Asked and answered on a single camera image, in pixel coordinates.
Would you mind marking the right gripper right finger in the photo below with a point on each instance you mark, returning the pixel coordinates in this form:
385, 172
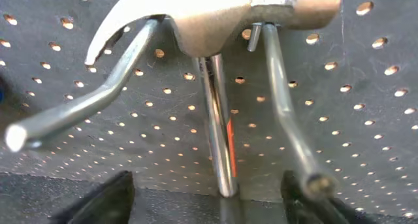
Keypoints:
303, 211

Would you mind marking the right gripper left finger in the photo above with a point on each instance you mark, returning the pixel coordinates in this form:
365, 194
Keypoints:
107, 201

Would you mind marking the hammer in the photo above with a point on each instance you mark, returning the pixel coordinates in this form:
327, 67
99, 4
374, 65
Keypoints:
212, 28

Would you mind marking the black pegboard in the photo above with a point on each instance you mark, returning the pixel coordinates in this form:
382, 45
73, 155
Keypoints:
375, 87

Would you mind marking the double metal hook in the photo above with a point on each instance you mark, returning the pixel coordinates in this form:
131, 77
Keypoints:
65, 114

